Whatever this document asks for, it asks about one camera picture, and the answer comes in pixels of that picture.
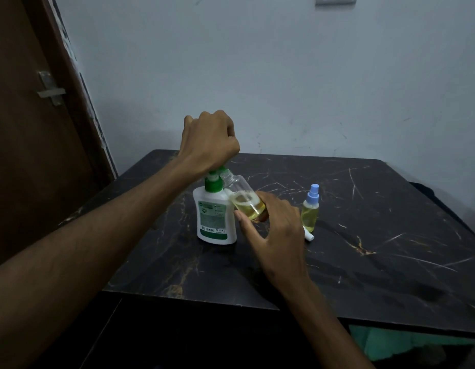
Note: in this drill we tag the metal door latch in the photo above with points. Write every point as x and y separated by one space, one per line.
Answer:
51 92

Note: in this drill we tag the white spray cap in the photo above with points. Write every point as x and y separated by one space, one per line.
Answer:
309 235

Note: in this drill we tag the person's left forearm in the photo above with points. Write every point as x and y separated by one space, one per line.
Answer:
76 261

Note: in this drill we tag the white green hand sanitizer bottle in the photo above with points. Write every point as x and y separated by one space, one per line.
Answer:
212 222

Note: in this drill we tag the green cloth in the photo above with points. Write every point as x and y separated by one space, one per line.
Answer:
406 342

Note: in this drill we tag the small clear bottle white cap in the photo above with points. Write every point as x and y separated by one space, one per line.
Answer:
243 192

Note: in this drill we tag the person's right hand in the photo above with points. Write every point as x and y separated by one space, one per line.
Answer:
283 249

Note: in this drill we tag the person's left hand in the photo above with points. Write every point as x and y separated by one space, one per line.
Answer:
208 140

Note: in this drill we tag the blue spray cap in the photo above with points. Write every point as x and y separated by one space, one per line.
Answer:
312 196

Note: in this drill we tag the brown wooden door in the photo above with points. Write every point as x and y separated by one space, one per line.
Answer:
26 157

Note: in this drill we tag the person's right forearm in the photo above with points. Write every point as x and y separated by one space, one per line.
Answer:
329 334

